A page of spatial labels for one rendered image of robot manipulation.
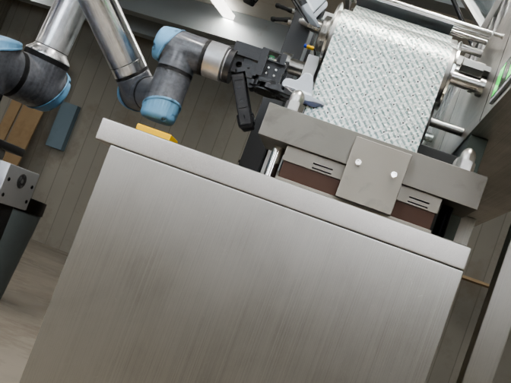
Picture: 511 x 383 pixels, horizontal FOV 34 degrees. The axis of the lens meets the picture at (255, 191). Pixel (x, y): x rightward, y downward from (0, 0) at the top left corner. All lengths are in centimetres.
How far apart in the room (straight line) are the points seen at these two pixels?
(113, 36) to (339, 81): 47
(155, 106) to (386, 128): 46
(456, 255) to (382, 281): 13
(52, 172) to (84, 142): 60
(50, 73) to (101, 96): 968
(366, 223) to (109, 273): 44
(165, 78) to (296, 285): 54
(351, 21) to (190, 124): 953
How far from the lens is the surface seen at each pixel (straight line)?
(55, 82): 214
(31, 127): 1175
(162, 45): 173
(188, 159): 144
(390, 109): 171
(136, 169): 146
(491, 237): 1043
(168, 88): 171
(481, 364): 183
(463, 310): 1036
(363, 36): 174
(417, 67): 173
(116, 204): 146
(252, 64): 172
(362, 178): 146
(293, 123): 150
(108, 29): 180
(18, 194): 200
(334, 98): 171
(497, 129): 163
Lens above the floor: 76
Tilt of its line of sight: 4 degrees up
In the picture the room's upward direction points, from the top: 20 degrees clockwise
